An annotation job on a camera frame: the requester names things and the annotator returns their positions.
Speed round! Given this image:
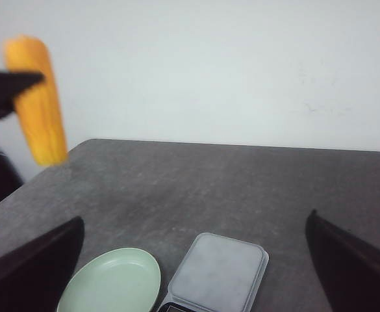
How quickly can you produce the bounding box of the yellow corn cob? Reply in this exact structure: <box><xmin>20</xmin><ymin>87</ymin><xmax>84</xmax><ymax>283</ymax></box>
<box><xmin>4</xmin><ymin>35</ymin><xmax>68</xmax><ymax>166</ymax></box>

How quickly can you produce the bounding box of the silver digital kitchen scale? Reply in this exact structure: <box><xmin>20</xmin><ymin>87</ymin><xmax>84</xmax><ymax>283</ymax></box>
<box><xmin>158</xmin><ymin>233</ymin><xmax>270</xmax><ymax>312</ymax></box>

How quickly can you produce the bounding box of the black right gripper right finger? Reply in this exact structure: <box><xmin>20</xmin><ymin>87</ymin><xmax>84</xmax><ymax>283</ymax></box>
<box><xmin>305</xmin><ymin>210</ymin><xmax>380</xmax><ymax>311</ymax></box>

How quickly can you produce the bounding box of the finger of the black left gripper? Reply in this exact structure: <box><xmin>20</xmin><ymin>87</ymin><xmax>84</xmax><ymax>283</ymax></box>
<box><xmin>0</xmin><ymin>71</ymin><xmax>44</xmax><ymax>119</ymax></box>

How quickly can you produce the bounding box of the light green plate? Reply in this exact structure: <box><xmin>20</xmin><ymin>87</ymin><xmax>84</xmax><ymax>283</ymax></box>
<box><xmin>57</xmin><ymin>248</ymin><xmax>161</xmax><ymax>311</ymax></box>

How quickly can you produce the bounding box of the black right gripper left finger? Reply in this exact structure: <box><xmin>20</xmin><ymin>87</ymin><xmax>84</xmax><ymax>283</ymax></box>
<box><xmin>0</xmin><ymin>216</ymin><xmax>84</xmax><ymax>311</ymax></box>

